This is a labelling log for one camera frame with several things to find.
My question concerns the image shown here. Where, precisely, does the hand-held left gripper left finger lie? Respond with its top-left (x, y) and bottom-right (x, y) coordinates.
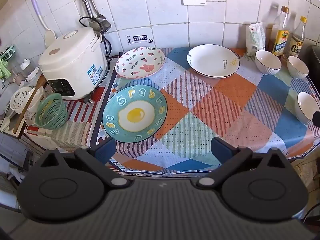
top-left (37, 137), bottom-right (131, 189)

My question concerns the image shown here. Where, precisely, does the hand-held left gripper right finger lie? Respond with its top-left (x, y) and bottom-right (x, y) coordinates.
top-left (195, 137), bottom-right (290, 189)

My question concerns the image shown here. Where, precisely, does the white ribbed bowl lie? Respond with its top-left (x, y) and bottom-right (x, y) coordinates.
top-left (287, 55), bottom-right (310, 79)
top-left (255, 50), bottom-right (282, 75)
top-left (295, 91), bottom-right (320, 126)

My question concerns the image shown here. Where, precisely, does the teal fried egg plate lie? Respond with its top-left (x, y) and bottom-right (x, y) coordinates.
top-left (102, 85), bottom-right (168, 143)

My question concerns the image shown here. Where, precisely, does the white plate with sun print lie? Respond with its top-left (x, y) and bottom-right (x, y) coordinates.
top-left (186, 44), bottom-right (240, 79)

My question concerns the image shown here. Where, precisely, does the pink rabbit print plate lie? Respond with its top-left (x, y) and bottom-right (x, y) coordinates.
top-left (115, 47), bottom-right (166, 79)

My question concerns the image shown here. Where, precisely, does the red striped cloth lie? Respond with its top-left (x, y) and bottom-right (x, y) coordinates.
top-left (25, 85), bottom-right (114, 153)

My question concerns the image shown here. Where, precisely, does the colourful checked tablecloth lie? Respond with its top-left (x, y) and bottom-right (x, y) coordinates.
top-left (96, 47), bottom-right (320, 173)

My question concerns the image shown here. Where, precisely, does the dark cooking pot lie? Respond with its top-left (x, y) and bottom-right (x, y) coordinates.
top-left (303, 45), bottom-right (320, 77)

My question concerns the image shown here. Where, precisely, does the green plastic basket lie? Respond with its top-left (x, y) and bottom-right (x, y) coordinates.
top-left (34, 93), bottom-right (68, 131)

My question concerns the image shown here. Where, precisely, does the white label vinegar bottle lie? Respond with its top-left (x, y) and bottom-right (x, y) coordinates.
top-left (282, 16), bottom-right (308, 58)

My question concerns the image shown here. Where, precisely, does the yellow label oil bottle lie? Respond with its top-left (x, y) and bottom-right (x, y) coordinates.
top-left (272, 5), bottom-right (291, 56)

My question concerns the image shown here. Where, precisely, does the wooden stick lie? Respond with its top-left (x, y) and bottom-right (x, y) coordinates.
top-left (12, 79), bottom-right (48, 134)

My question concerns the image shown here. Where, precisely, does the white rice cooker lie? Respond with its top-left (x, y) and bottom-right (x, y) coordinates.
top-left (38, 26), bottom-right (110, 101)

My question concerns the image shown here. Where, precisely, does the white plastic colander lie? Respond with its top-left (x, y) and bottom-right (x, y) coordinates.
top-left (10, 86), bottom-right (34, 113)

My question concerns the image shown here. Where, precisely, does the white plastic bag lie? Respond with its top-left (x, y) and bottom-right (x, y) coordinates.
top-left (246, 22), bottom-right (266, 56)

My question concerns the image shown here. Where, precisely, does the white bowl blue rim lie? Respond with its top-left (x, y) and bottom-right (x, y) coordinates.
top-left (25, 67), bottom-right (43, 87)

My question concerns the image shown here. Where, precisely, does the glass jar white lid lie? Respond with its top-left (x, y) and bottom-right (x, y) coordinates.
top-left (18, 58), bottom-right (32, 79)

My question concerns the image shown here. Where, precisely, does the metal ladle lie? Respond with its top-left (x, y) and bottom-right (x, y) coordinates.
top-left (84, 0), bottom-right (112, 33)
top-left (80, 0), bottom-right (107, 23)

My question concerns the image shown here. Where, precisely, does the green plastic rack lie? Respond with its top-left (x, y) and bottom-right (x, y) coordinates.
top-left (0, 44), bottom-right (16, 79)

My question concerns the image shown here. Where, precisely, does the wall sticker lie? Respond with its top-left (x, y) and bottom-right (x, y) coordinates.
top-left (125, 33), bottom-right (154, 48)

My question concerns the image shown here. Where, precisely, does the black power cable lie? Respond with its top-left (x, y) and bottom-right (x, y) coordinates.
top-left (79, 16), bottom-right (112, 64)

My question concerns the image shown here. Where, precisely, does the white rice paddle purple handle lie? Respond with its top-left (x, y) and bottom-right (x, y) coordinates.
top-left (29, 0), bottom-right (56, 47)

